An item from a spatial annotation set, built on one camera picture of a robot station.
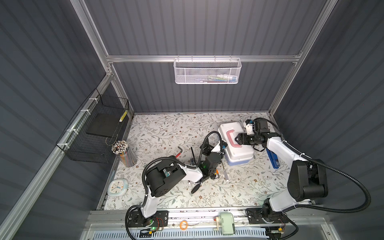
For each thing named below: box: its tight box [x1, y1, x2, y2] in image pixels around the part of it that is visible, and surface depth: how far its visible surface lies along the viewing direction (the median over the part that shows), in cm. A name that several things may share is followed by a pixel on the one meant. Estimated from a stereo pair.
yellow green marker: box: [119, 110, 128, 123], surface depth 83 cm
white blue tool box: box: [218, 122, 254, 166], surface depth 90 cm
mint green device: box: [216, 212, 236, 235], surface depth 69 cm
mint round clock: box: [107, 178, 129, 197], surface depth 82 cm
